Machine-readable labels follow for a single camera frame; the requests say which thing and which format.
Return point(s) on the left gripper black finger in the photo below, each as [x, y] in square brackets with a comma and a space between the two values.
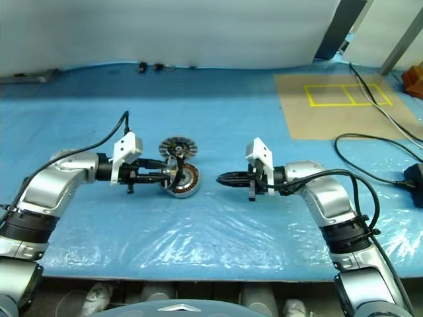
[152, 178]
[152, 164]

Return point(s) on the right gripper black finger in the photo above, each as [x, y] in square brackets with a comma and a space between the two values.
[234, 175]
[234, 184]

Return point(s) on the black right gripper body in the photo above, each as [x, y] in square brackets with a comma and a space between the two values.
[257, 185]

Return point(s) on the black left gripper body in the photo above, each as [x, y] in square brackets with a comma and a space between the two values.
[129, 175]

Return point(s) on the motor stator with copper windings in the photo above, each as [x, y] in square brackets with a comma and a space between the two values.
[190, 180]

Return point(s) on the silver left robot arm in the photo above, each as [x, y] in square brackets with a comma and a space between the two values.
[49, 185]

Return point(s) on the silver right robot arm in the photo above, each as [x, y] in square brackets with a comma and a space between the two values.
[327, 195]

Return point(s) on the silver finned rotor disc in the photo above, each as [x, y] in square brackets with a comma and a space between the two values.
[190, 148]

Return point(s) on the blue foam table sheet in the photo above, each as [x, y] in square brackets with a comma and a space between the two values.
[215, 115]

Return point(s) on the brown cardboard sheet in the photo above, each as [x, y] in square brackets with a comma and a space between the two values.
[330, 122]

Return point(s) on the small black clip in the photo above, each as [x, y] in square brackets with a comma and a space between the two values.
[158, 66]
[142, 67]

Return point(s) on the grey rounded shape under table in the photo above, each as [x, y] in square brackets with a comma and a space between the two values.
[157, 293]
[257, 297]

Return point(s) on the white crumpled shape under table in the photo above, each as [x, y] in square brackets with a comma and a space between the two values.
[99, 297]

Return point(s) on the grey robot torso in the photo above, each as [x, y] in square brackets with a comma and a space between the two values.
[181, 308]

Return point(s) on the grey flat device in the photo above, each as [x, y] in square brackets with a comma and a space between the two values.
[31, 76]

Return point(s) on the black power adapter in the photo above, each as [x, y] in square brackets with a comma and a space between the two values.
[417, 185]

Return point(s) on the orange brown box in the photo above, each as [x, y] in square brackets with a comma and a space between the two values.
[413, 81]

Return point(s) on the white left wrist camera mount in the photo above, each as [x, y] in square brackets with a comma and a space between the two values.
[127, 145]

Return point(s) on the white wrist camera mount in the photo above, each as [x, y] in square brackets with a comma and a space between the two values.
[127, 145]
[261, 153]

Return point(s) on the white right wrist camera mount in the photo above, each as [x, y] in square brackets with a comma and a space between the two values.
[261, 153]

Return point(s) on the dark upright post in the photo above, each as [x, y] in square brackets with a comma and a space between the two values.
[340, 29]

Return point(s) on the aluminium frame post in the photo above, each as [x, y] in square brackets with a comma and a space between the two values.
[401, 39]

